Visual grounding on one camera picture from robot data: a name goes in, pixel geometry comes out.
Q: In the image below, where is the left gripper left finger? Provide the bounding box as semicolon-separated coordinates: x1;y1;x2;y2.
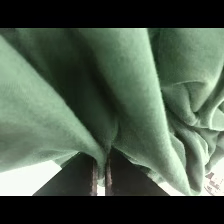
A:
32;152;99;197

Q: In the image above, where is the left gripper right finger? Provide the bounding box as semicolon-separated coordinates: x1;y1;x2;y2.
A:
104;147;170;197

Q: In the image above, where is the green shirt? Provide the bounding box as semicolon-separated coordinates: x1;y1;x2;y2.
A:
0;28;224;196

